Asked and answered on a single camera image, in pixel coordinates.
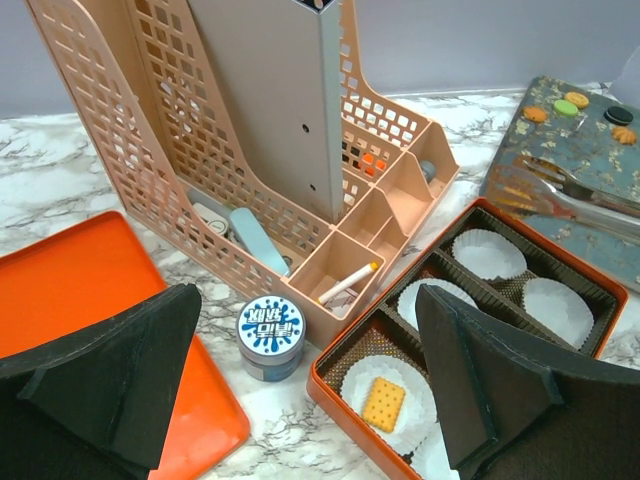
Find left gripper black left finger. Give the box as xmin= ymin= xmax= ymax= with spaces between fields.
xmin=1 ymin=284 xmax=202 ymax=479

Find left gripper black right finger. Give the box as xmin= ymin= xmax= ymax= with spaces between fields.
xmin=417 ymin=287 xmax=639 ymax=479

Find rectangular yellow cracker cookie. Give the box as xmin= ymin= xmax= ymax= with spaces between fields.
xmin=362 ymin=377 xmax=406 ymax=433

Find orange cookie tin box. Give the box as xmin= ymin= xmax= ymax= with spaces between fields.
xmin=307 ymin=199 xmax=639 ymax=479

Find steel serving tongs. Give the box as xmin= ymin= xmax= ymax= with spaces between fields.
xmin=484 ymin=155 xmax=639 ymax=243

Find round orange chip cookie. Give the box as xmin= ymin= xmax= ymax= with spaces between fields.
xmin=522 ymin=105 xmax=548 ymax=123

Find green macaron cookie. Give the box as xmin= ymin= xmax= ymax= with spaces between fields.
xmin=553 ymin=99 xmax=579 ymax=117

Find black sandwich cookie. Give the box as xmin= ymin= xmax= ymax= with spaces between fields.
xmin=603 ymin=105 xmax=634 ymax=126

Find white paper cupcake liner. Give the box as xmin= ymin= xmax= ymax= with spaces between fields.
xmin=452 ymin=229 xmax=528 ymax=282
xmin=341 ymin=355 xmax=436 ymax=455
xmin=522 ymin=278 xmax=594 ymax=349
xmin=411 ymin=429 xmax=460 ymax=480
xmin=397 ymin=277 xmax=479 ymax=331

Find orange tin lid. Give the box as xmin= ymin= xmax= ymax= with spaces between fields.
xmin=1 ymin=211 xmax=250 ymax=479

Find blue splash lidded jar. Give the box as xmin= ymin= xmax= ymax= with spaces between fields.
xmin=236 ymin=294 xmax=306 ymax=382

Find white crayon stick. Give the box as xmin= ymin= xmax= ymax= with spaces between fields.
xmin=317 ymin=262 xmax=379 ymax=305

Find light blue eraser case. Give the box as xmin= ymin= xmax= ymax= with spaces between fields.
xmin=229 ymin=207 xmax=290 ymax=276

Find floral teal serving tray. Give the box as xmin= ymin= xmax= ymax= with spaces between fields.
xmin=490 ymin=76 xmax=639 ymax=291

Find orange swirl cookie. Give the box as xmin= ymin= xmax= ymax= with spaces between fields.
xmin=611 ymin=126 xmax=638 ymax=145

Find peach plastic desk organizer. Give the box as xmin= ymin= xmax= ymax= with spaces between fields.
xmin=27 ymin=1 xmax=459 ymax=347

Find grey folder booklet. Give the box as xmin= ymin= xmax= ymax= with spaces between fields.
xmin=189 ymin=0 xmax=343 ymax=223

